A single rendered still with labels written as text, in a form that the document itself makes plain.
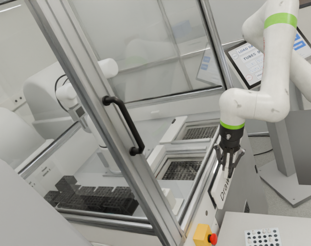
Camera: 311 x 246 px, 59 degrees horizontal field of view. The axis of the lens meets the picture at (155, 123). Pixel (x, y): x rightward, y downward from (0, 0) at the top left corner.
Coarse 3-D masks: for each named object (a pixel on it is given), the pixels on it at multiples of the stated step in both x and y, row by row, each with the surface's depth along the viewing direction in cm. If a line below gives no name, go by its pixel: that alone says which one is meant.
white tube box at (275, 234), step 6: (270, 228) 105; (276, 228) 105; (246, 234) 107; (252, 234) 106; (258, 234) 105; (264, 234) 104; (270, 234) 103; (276, 234) 103; (246, 240) 105; (252, 240) 104; (258, 240) 103; (264, 240) 103; (276, 240) 102
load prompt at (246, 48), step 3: (246, 45) 182; (249, 45) 182; (240, 48) 181; (243, 48) 181; (246, 48) 181; (249, 48) 181; (252, 48) 181; (237, 51) 181; (240, 51) 181; (243, 51) 181; (246, 51) 181; (240, 54) 180
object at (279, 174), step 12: (276, 132) 205; (276, 144) 214; (288, 144) 211; (276, 156) 224; (288, 156) 215; (264, 168) 242; (276, 168) 236; (288, 168) 220; (264, 180) 233; (276, 180) 226; (288, 180) 220; (288, 192) 211; (300, 192) 207
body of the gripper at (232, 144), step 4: (224, 140) 108; (228, 140) 107; (236, 140) 107; (220, 144) 113; (224, 144) 109; (228, 144) 108; (232, 144) 107; (236, 144) 108; (228, 148) 112; (236, 148) 111; (228, 152) 113
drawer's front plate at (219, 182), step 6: (228, 156) 132; (228, 162) 132; (234, 168) 138; (222, 174) 123; (216, 180) 120; (222, 180) 123; (216, 186) 117; (222, 186) 122; (228, 186) 128; (216, 192) 116; (216, 198) 117; (222, 198) 121; (216, 204) 119; (222, 204) 120
